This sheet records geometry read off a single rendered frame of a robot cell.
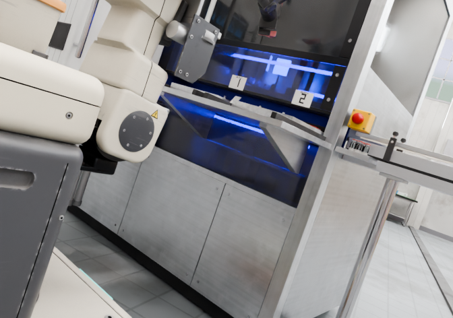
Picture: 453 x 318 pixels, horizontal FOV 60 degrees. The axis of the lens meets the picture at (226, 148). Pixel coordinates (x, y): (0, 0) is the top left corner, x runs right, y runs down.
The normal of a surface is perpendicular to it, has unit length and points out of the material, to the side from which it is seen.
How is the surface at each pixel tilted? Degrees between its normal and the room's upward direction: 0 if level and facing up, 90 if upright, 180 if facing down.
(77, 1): 90
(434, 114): 90
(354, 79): 90
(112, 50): 82
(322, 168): 90
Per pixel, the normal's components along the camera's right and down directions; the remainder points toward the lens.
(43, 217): 0.74, 0.29
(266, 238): -0.57, -0.16
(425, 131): -0.38, -0.09
